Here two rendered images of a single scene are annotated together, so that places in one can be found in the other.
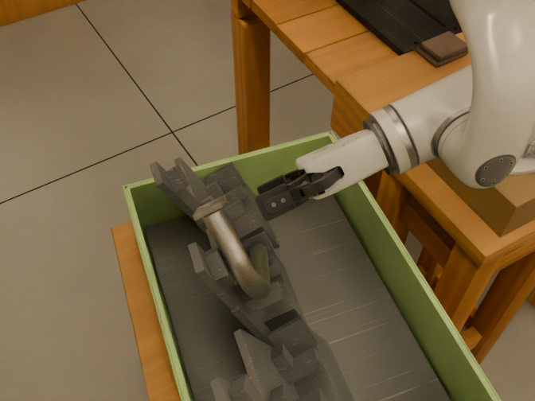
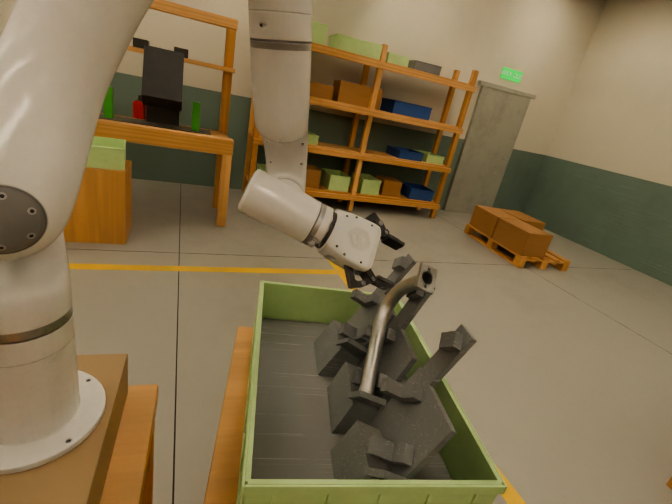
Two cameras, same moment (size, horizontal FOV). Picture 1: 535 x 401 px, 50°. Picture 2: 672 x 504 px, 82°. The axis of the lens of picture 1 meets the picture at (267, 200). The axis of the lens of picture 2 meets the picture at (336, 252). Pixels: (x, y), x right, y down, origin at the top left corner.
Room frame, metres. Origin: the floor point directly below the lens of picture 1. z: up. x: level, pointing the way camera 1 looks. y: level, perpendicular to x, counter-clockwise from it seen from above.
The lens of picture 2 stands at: (1.18, -0.02, 1.47)
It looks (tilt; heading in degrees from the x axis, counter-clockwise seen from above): 21 degrees down; 188
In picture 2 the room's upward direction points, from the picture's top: 12 degrees clockwise
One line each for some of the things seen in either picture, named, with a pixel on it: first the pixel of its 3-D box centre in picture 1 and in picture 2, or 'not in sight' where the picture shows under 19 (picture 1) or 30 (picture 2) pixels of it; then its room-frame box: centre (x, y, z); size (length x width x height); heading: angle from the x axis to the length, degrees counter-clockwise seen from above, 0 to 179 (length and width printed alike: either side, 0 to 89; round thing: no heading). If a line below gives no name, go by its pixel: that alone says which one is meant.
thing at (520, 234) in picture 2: not in sight; (517, 235); (-4.29, 1.66, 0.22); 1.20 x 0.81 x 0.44; 27
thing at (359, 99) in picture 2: not in sight; (360, 130); (-4.43, -0.80, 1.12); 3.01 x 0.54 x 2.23; 122
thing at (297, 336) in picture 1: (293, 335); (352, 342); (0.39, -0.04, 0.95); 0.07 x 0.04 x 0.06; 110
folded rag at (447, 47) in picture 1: (442, 48); not in sight; (1.15, -0.42, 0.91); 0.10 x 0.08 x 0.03; 120
